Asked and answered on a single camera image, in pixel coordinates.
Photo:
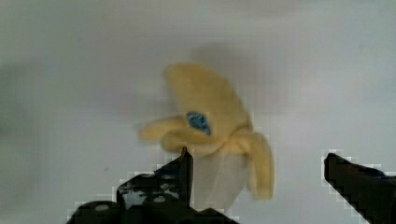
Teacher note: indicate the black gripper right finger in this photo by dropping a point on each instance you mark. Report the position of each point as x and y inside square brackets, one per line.
[369, 191]

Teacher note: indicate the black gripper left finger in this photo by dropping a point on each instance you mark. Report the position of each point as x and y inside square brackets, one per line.
[162, 197]

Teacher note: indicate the yellow plush peeled banana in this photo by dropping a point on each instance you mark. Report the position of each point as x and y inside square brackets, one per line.
[215, 127]

